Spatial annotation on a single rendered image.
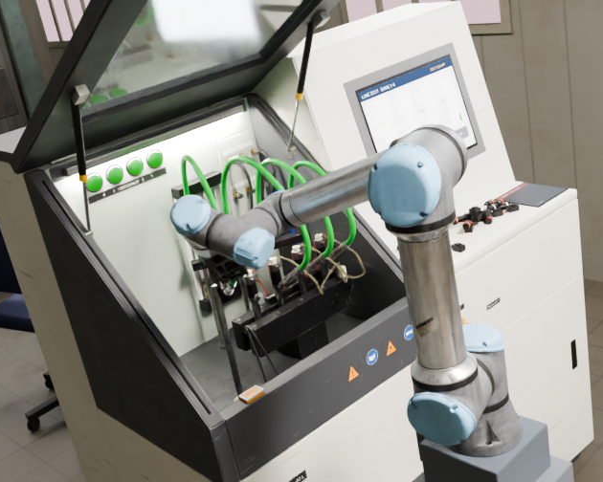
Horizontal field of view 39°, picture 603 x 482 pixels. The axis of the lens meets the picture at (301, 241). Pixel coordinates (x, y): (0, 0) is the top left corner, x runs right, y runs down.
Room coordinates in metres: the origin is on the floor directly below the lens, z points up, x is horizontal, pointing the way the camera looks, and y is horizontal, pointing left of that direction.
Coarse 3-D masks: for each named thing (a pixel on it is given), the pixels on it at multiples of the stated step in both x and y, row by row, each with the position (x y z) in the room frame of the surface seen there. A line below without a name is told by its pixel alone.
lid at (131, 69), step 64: (128, 0) 1.48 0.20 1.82; (192, 0) 1.68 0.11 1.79; (256, 0) 1.85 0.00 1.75; (320, 0) 2.03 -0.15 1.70; (64, 64) 1.63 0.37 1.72; (128, 64) 1.79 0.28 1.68; (192, 64) 2.00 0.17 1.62; (256, 64) 2.21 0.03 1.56; (64, 128) 1.86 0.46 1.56; (128, 128) 2.10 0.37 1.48
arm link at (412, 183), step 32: (384, 160) 1.25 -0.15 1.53; (416, 160) 1.23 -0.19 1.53; (448, 160) 1.27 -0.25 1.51; (384, 192) 1.25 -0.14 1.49; (416, 192) 1.22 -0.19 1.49; (448, 192) 1.25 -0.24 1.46; (416, 224) 1.22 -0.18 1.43; (448, 224) 1.24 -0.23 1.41; (416, 256) 1.25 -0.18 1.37; (448, 256) 1.26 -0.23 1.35; (416, 288) 1.25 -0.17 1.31; (448, 288) 1.25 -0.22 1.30; (416, 320) 1.26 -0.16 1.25; (448, 320) 1.24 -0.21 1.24; (416, 352) 1.28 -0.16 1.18; (448, 352) 1.24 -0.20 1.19; (416, 384) 1.26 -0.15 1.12; (448, 384) 1.23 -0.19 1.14; (480, 384) 1.28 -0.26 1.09; (416, 416) 1.25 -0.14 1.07; (448, 416) 1.21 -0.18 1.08
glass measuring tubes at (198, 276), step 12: (192, 180) 2.20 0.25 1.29; (216, 180) 2.21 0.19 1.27; (180, 192) 2.14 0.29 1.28; (192, 192) 2.16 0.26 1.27; (204, 192) 2.20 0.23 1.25; (216, 192) 2.22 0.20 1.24; (192, 252) 2.17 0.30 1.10; (204, 288) 2.15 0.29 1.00; (240, 288) 2.21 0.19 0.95; (204, 300) 2.15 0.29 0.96; (228, 300) 2.18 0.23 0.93
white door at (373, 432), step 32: (384, 384) 1.83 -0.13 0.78; (352, 416) 1.76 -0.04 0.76; (384, 416) 1.82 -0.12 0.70; (288, 448) 1.64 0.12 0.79; (320, 448) 1.69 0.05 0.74; (352, 448) 1.75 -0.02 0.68; (384, 448) 1.81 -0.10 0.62; (416, 448) 1.88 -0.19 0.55; (256, 480) 1.57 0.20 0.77; (288, 480) 1.62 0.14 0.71; (320, 480) 1.68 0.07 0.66; (352, 480) 1.73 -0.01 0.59; (384, 480) 1.80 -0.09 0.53
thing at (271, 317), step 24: (312, 288) 2.08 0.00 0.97; (336, 288) 2.04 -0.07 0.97; (264, 312) 1.97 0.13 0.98; (288, 312) 1.94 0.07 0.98; (312, 312) 1.99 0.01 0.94; (336, 312) 2.04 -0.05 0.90; (240, 336) 1.93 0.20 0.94; (264, 336) 1.89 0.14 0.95; (288, 336) 1.93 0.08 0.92; (312, 336) 1.98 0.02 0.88
